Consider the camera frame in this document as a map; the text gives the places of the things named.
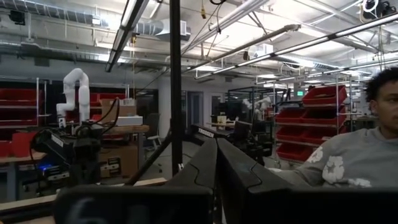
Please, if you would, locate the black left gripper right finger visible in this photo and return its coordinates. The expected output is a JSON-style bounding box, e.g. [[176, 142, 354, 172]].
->
[[218, 138, 293, 224]]

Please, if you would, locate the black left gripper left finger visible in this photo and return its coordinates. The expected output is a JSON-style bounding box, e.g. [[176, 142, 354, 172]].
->
[[164, 138, 218, 187]]

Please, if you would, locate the grey office chair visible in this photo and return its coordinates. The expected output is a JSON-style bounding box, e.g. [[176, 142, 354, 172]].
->
[[145, 112, 163, 151]]

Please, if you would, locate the large cardboard box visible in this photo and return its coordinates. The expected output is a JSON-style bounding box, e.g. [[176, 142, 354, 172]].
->
[[98, 144, 140, 179]]

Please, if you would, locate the white box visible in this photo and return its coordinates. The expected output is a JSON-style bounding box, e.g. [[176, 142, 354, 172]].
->
[[115, 115, 144, 127]]

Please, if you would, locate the rack of red bins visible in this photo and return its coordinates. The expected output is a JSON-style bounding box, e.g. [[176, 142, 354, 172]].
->
[[274, 84, 349, 163]]

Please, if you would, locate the small cardboard box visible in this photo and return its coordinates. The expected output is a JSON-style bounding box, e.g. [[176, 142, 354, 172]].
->
[[99, 98, 137, 126]]

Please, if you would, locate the person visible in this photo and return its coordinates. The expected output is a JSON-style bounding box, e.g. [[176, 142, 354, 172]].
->
[[269, 67, 398, 189]]

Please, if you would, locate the long ceiling light bar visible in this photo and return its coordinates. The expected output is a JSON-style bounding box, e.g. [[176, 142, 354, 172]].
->
[[194, 12, 398, 80]]

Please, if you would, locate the long ceiling lamp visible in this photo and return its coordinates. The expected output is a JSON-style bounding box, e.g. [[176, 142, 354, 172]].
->
[[104, 0, 150, 73]]

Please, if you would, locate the shelving with red bins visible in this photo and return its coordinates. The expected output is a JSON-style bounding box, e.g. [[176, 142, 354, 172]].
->
[[0, 77, 50, 158]]

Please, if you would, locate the silver ventilation duct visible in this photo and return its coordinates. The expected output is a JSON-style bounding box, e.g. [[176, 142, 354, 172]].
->
[[133, 18, 191, 42]]

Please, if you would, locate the black ceiling camera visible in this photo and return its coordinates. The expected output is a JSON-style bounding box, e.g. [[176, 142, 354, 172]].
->
[[361, 0, 398, 19]]

